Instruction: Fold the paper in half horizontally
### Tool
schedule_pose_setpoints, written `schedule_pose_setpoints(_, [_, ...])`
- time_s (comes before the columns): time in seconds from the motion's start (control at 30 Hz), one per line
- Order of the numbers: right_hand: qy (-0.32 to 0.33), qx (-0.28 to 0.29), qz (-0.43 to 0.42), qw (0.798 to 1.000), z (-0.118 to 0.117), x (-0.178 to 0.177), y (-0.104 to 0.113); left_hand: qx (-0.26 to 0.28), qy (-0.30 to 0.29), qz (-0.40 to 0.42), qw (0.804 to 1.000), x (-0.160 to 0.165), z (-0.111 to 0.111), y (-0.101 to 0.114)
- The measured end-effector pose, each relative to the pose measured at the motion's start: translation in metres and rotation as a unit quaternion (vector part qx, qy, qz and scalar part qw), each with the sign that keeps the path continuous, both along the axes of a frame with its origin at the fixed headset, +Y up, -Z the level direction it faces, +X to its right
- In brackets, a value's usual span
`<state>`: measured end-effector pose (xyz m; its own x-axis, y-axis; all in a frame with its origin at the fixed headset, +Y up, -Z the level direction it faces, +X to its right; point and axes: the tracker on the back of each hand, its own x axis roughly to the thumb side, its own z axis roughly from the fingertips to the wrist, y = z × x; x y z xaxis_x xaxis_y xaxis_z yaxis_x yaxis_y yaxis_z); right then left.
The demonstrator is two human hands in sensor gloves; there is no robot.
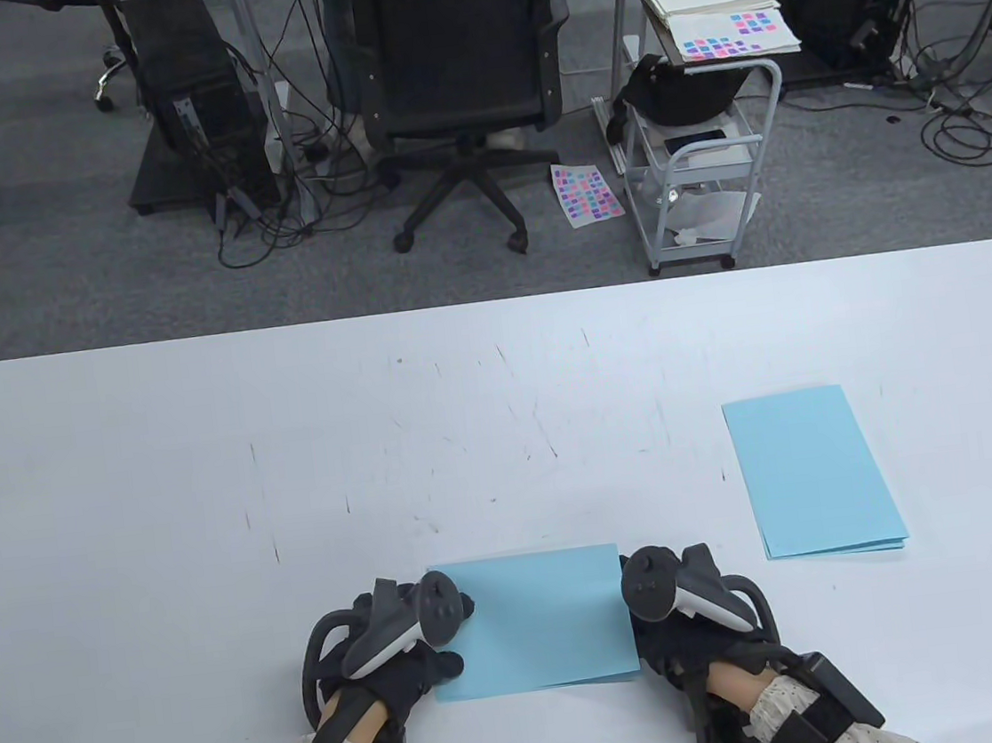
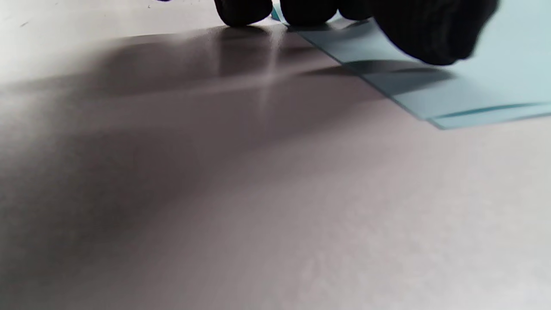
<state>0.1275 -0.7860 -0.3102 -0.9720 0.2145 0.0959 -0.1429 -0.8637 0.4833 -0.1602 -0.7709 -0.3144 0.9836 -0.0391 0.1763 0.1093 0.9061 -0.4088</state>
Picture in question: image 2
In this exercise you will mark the light blue paper sheet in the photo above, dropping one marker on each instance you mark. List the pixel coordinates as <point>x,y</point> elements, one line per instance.
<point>495,82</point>

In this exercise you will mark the person's left hand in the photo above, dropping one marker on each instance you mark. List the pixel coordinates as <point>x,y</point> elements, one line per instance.
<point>430,30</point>

